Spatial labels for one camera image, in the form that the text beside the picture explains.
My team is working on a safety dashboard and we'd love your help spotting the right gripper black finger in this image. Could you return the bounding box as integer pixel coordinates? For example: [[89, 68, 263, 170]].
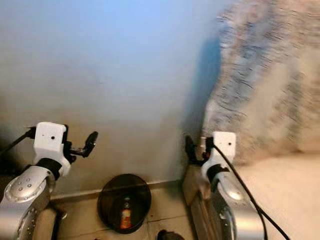
[[184, 135, 200, 166]]

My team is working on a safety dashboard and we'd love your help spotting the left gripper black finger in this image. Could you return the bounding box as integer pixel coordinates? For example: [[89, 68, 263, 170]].
[[83, 130, 99, 158]]

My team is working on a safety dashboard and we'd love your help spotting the black waste bin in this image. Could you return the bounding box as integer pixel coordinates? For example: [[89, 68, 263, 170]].
[[97, 173, 152, 235]]

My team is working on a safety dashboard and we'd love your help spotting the orange bottle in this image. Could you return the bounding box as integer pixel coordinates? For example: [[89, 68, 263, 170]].
[[119, 197, 133, 230]]

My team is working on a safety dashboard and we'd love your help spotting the black robot right foot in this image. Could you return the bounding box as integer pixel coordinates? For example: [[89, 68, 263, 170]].
[[156, 230, 187, 240]]

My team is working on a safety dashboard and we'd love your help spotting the white quilted mattress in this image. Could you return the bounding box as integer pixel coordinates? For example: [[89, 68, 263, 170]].
[[190, 152, 320, 240]]

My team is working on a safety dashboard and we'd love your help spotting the grey patterned cushion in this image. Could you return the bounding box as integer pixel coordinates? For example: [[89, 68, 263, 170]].
[[201, 0, 320, 167]]

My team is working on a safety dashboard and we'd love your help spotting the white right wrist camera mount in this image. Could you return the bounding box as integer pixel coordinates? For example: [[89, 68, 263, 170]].
[[200, 131, 237, 183]]

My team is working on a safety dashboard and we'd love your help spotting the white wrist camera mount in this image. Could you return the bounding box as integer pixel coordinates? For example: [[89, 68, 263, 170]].
[[33, 121, 70, 178], [200, 131, 237, 183]]

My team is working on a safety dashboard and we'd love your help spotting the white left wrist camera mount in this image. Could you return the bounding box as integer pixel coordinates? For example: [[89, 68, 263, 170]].
[[33, 121, 70, 178]]

